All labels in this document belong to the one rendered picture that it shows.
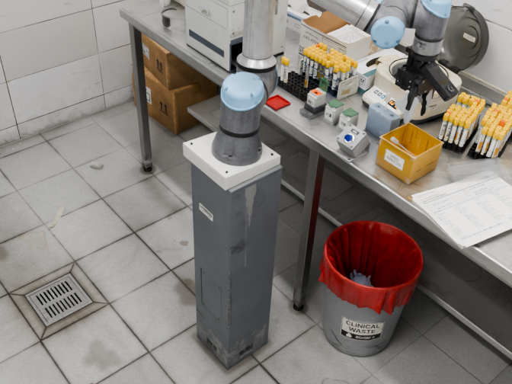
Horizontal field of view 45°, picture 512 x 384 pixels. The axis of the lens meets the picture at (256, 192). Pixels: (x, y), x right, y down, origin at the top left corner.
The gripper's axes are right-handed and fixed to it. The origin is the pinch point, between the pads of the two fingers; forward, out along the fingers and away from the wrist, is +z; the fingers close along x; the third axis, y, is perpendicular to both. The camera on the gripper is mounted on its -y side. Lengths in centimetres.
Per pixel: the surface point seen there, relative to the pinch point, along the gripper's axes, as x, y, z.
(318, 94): 2.5, 36.5, 9.8
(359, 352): 7, -5, 101
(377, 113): -3.2, 16.0, 8.4
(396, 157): 6.6, -0.9, 10.7
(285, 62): 0, 56, 7
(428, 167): -2.0, -6.8, 14.6
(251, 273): 41, 22, 58
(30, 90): 41, 207, 78
